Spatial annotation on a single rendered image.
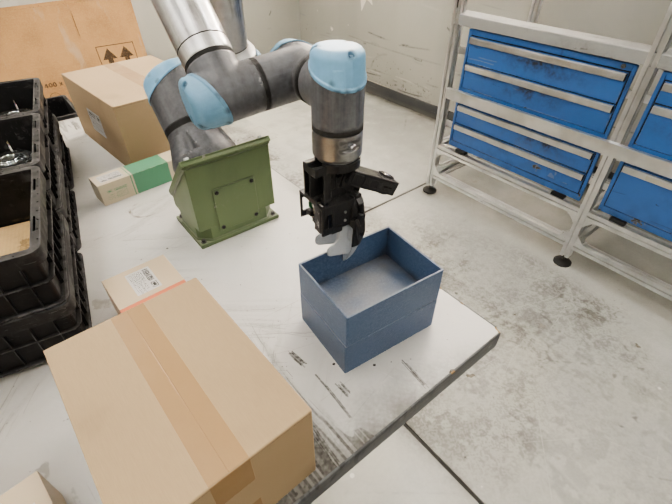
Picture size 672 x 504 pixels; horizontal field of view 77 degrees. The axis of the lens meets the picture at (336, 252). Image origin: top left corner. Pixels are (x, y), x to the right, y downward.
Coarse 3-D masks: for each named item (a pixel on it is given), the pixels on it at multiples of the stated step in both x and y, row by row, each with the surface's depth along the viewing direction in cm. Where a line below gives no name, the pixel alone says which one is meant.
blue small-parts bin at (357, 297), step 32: (320, 256) 74; (352, 256) 79; (384, 256) 84; (416, 256) 76; (320, 288) 68; (352, 288) 77; (384, 288) 77; (416, 288) 69; (352, 320) 64; (384, 320) 69
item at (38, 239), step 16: (0, 176) 78; (32, 176) 77; (32, 192) 73; (32, 208) 69; (32, 224) 66; (32, 240) 63; (0, 256) 60; (16, 256) 60; (32, 256) 61; (0, 272) 60
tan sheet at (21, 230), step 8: (16, 224) 83; (24, 224) 83; (0, 232) 81; (8, 232) 81; (16, 232) 81; (24, 232) 81; (0, 240) 79; (8, 240) 79; (16, 240) 79; (24, 240) 79; (0, 248) 77; (8, 248) 77; (16, 248) 77; (24, 248) 77
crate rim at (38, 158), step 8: (0, 120) 97; (8, 120) 98; (40, 120) 98; (32, 128) 94; (40, 128) 95; (32, 136) 90; (40, 136) 91; (32, 144) 88; (40, 144) 88; (32, 152) 85; (40, 152) 85; (32, 160) 82; (40, 160) 83; (8, 168) 80; (16, 168) 80; (40, 168) 82
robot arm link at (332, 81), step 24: (312, 48) 55; (336, 48) 53; (360, 48) 54; (312, 72) 54; (336, 72) 53; (360, 72) 54; (312, 96) 57; (336, 96) 54; (360, 96) 56; (312, 120) 59; (336, 120) 57; (360, 120) 58
